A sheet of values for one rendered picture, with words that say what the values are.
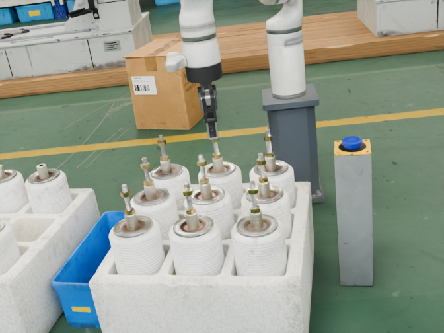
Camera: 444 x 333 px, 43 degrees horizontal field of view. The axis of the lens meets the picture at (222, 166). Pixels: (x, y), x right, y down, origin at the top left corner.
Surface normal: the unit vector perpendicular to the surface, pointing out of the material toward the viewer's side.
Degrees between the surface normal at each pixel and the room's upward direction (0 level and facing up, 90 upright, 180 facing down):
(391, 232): 0
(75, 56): 90
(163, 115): 89
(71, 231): 90
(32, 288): 90
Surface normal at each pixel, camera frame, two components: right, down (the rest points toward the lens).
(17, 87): -0.04, 0.42
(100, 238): 0.97, -0.06
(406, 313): -0.12, -0.90
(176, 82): -0.37, 0.43
